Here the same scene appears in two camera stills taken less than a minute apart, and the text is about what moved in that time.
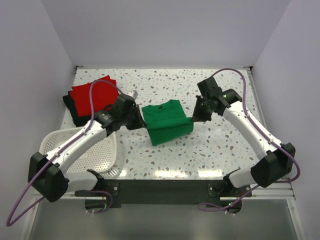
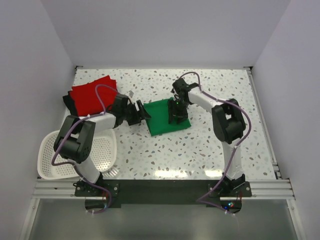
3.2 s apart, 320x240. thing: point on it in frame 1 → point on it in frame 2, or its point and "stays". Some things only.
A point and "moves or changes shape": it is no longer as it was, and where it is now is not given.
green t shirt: (166, 121) moves or changes shape
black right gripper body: (202, 111) → (181, 110)
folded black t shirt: (79, 121) stays
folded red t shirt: (103, 96) stays
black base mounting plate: (211, 193) stays
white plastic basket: (100, 156) stays
